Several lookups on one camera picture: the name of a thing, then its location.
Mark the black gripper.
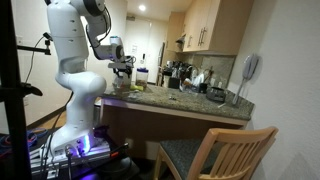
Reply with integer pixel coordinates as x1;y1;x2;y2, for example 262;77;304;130
112;61;135;84

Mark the white bottle with blue cap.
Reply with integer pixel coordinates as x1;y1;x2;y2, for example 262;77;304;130
115;74;131;93

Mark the small yellow-green object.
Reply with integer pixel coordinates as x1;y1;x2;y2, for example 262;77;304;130
129;84;145;92

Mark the black coffee maker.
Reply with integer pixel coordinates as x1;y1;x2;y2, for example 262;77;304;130
161;61;183;90

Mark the grey range hood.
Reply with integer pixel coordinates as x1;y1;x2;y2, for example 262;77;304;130
175;32;186;45

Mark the beige tall corner cabinet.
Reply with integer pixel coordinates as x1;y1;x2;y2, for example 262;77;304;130
165;11;186;53

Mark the white dishes stack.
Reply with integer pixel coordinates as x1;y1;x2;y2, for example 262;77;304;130
191;71;206;88

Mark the black mug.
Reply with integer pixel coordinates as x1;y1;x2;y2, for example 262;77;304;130
198;82;209;94

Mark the black round pot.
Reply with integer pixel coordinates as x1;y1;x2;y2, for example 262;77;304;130
205;86;227;103

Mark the wooden chair with grey seat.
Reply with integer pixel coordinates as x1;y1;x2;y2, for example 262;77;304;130
153;125;280;180

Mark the black tripod pole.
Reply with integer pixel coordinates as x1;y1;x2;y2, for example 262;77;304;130
0;0;44;180

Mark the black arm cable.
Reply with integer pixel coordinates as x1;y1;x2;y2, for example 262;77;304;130
85;5;113;48

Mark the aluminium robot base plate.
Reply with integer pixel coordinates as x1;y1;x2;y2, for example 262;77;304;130
29;135;130;175

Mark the beige upper cabinet with handles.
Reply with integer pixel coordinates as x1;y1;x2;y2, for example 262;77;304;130
182;0;255;56

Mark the blue cable bundle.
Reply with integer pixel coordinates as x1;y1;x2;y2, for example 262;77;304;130
0;127;48;158

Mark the grey phone cord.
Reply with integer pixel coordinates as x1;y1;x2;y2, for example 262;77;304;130
231;77;248;107

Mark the white wall phone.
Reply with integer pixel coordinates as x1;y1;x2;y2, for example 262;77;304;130
241;53;260;81

